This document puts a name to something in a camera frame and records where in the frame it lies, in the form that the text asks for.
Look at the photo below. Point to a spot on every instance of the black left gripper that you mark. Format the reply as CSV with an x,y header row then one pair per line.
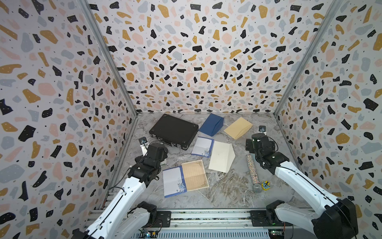
x,y
163,155

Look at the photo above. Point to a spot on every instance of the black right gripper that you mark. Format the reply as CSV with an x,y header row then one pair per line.
x,y
250,149

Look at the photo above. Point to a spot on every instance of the yellow kraft envelope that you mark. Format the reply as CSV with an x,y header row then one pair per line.
x,y
238,128

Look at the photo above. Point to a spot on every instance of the white letter paper blue border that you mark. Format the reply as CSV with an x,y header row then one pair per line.
x,y
174,182

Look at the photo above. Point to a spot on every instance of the cream envelope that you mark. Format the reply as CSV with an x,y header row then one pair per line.
x,y
222,157

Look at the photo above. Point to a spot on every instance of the tan letter paper ornate border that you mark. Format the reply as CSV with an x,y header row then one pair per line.
x,y
195,175

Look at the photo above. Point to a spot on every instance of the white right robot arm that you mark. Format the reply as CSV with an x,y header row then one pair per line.
x,y
329,216

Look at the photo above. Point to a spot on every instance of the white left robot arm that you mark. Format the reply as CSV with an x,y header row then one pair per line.
x,y
120,220

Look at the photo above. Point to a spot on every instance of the black hard case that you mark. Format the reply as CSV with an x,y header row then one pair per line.
x,y
174,131

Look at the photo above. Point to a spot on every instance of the glitter filled clear tube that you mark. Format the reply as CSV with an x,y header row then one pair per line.
x,y
257,188

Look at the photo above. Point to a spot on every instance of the yellow round tape measure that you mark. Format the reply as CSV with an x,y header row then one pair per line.
x,y
265,185

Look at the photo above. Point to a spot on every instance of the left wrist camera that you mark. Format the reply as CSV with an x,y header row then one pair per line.
x,y
144,145

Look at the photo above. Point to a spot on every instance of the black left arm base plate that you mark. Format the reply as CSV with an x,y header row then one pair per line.
x,y
162,220

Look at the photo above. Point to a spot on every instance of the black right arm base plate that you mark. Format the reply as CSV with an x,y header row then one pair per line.
x,y
263,218

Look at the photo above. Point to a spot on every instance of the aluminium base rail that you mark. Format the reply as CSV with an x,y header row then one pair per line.
x,y
204,219

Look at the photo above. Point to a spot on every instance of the aluminium right corner post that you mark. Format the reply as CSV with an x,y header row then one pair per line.
x,y
335,5

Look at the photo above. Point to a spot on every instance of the aluminium corner post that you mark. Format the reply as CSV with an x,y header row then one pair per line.
x,y
85,8
335,5

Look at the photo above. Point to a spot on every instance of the aluminium left corner post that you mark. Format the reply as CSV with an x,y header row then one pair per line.
x,y
85,8

